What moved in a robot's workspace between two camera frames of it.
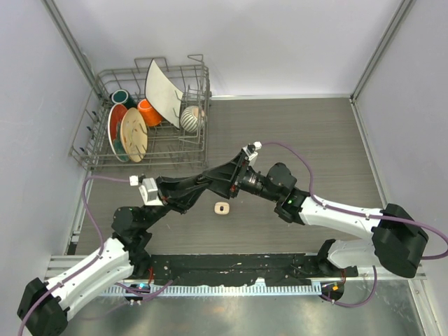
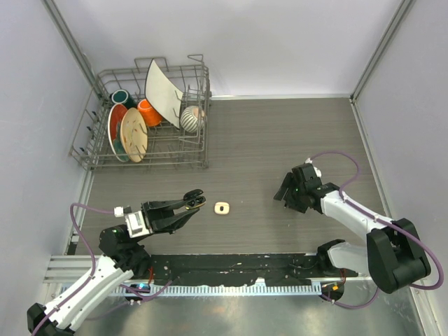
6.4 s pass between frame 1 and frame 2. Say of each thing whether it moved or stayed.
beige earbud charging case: stayed
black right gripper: moved
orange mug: stayed
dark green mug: stayed
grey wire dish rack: stayed
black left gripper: moved
